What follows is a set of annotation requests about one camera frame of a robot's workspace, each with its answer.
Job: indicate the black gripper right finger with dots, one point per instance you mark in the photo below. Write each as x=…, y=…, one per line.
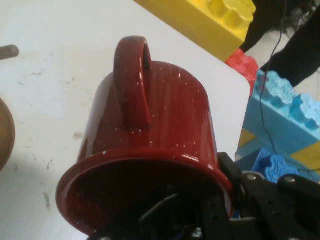
x=275, y=205

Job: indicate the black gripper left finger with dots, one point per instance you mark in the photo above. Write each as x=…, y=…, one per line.
x=215, y=217

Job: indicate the red speckled enamel mug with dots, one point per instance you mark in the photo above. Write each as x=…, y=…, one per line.
x=162, y=112

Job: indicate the deep blue toy brick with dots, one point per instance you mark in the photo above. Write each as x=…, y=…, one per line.
x=275, y=165

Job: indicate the light blue big toy brick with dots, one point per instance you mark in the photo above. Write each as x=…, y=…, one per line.
x=280, y=117

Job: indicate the flat red toy brick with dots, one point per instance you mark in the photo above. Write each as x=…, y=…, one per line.
x=243, y=66

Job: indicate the black bulky background object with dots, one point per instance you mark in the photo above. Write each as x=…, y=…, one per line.
x=300, y=50

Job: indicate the yellow big toy brick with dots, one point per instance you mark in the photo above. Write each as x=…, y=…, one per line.
x=195, y=22

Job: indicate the brown wooden mug tree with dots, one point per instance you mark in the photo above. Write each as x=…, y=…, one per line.
x=6, y=135

